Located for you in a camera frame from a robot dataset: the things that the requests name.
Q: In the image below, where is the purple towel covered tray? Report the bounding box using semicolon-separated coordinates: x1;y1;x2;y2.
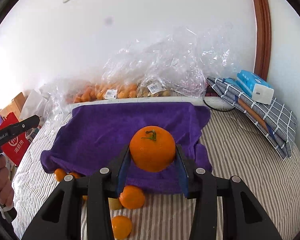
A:
40;102;213;195

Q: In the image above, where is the folded grey plaid cloth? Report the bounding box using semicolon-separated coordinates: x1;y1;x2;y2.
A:
207;77;298;160

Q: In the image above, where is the blue white tissue pack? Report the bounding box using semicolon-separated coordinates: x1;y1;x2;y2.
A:
236;70;274;105

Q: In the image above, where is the clear bag of oranges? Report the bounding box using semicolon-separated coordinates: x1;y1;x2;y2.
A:
64;53;152;103

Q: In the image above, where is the red paper shopping bag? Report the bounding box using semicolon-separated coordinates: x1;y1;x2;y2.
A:
0;112;30;166

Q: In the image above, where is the clear bag of brown fruit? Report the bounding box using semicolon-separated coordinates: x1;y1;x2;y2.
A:
136;27;240;98

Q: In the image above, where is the black cable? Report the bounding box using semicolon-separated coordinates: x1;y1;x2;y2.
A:
203;97;236;112

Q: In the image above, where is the striped quilted mattress cover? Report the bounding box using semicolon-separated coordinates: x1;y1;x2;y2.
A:
12;110;300;239

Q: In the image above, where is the white plastic bag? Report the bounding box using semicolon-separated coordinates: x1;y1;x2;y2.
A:
19;90;47;127

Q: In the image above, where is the small orange kumquat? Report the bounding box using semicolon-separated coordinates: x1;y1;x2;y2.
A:
111;216;132;239

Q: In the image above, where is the orange with stem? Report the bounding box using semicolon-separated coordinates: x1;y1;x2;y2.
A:
129;126;176;173

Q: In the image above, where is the crumpled clear plastic bag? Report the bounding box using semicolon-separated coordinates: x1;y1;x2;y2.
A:
39;79;76;129

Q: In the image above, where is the left hand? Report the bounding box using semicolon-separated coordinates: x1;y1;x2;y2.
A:
0;154;14;207

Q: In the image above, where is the brown wooden door frame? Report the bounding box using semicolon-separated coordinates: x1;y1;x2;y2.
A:
253;0;271;80

